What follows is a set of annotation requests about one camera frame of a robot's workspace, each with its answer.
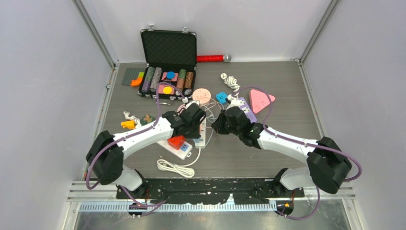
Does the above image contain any purple power strip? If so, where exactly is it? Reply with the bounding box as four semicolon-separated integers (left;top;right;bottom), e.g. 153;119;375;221
238;97;257;123

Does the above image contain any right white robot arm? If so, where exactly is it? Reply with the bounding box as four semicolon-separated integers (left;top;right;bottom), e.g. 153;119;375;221
211;107;352;197

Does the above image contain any red glitter microphone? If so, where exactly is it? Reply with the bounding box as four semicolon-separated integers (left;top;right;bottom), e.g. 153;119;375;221
196;54;232;63

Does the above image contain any dark green cube socket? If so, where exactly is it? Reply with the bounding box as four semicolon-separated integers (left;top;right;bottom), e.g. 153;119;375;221
140;114;156;126

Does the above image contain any yellow plug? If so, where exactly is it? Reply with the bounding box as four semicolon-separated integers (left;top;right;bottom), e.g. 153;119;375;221
121;120;136;129

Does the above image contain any small white power strip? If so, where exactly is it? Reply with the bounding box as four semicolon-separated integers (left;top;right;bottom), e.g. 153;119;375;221
193;119;206;149

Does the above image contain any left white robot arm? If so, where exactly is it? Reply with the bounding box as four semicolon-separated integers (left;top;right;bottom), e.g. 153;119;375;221
86;103;206;198

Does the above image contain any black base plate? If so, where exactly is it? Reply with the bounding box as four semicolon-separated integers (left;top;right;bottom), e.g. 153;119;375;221
130;178;305;205

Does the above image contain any orange toy block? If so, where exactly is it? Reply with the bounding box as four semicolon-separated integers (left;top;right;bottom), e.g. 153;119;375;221
130;72;144;87

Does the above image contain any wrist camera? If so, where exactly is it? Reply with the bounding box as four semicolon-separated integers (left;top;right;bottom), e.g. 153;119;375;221
180;100;200;109
226;94;241;110

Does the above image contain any red cube socket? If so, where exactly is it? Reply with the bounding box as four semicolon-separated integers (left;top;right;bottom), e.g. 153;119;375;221
167;136;185;150

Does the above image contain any white coiled cable with plug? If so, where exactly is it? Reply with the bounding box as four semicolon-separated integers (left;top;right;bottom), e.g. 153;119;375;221
220;72;241;94

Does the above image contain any pink power strip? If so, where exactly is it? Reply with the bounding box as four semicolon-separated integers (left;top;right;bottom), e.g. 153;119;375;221
249;89;275;114

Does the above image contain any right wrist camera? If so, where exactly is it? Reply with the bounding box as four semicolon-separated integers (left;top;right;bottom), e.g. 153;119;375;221
226;94;241;110

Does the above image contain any grey building baseplate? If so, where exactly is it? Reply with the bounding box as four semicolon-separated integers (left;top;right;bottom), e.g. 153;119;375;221
121;68;145;86

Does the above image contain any purple cable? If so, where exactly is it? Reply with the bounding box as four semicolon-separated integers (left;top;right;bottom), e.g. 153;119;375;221
85;83;191;218
231;87;363;221

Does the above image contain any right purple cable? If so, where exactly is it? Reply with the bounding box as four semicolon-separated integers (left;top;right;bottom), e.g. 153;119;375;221
231;87;363;221

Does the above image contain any white bundled power cord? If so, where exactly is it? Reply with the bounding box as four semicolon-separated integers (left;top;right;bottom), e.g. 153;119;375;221
157;147;203;178

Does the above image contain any pink coiled cable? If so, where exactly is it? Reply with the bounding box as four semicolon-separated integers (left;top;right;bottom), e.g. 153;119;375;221
176;101;224;127

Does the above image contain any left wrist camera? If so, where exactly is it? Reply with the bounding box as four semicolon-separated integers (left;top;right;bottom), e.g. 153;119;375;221
180;100;200;109

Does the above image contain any blue plug adapter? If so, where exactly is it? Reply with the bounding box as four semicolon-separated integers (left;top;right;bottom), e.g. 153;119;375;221
215;92;229;104

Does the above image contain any long white colourful power strip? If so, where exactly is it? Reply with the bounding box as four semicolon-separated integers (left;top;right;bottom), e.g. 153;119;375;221
123;111;192;161

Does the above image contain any black poker chip case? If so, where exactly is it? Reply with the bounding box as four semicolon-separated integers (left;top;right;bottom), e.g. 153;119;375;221
138;25;197;101

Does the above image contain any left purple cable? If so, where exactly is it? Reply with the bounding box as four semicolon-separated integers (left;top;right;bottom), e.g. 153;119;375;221
85;83;191;218

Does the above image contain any round pink socket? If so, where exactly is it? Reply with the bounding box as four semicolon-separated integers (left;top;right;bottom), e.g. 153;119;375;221
192;88;211;104

